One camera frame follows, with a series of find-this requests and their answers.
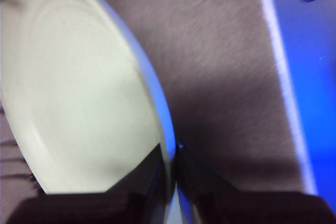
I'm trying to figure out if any pale green round plate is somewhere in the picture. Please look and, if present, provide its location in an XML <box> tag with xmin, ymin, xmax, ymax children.
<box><xmin>0</xmin><ymin>0</ymin><xmax>177</xmax><ymax>196</ymax></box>

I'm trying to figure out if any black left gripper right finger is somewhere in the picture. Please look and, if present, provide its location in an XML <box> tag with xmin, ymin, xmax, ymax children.
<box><xmin>175</xmin><ymin>144</ymin><xmax>336</xmax><ymax>224</ymax></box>

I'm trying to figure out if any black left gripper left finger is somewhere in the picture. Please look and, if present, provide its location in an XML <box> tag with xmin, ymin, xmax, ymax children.
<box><xmin>5</xmin><ymin>141</ymin><xmax>175</xmax><ymax>224</ymax></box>

